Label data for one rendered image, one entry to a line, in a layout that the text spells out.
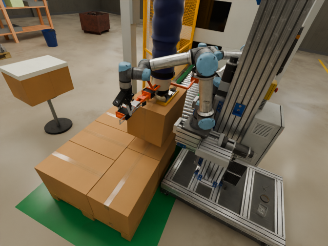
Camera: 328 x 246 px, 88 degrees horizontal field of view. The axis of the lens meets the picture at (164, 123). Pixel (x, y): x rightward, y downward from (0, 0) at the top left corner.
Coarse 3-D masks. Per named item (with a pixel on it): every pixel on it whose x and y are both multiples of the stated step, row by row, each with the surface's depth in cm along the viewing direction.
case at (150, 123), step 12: (180, 96) 174; (144, 108) 152; (156, 108) 153; (168, 108) 155; (180, 108) 191; (132, 120) 167; (144, 120) 160; (156, 120) 153; (168, 120) 162; (132, 132) 178; (144, 132) 169; (156, 132) 162; (168, 132) 179; (156, 144) 172
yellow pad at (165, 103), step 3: (171, 90) 172; (174, 90) 178; (177, 90) 179; (174, 93) 174; (162, 96) 167; (165, 96) 162; (168, 96) 167; (171, 96) 168; (174, 96) 172; (168, 99) 163; (171, 99) 166; (159, 102) 158; (162, 102) 158; (165, 102) 158; (168, 102) 161; (165, 105) 157
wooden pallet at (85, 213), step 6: (174, 150) 241; (168, 162) 225; (162, 174) 210; (156, 186) 199; (54, 198) 188; (60, 198) 178; (150, 198) 197; (72, 204) 172; (144, 210) 186; (90, 216) 170; (102, 222) 165; (138, 222) 176; (114, 228) 161; (126, 234) 156; (132, 234) 163
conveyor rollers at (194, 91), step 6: (186, 78) 340; (180, 84) 314; (186, 84) 318; (198, 84) 320; (192, 90) 301; (198, 90) 306; (186, 96) 282; (192, 96) 286; (186, 102) 267; (186, 108) 253; (192, 108) 257; (186, 114) 245; (192, 114) 243
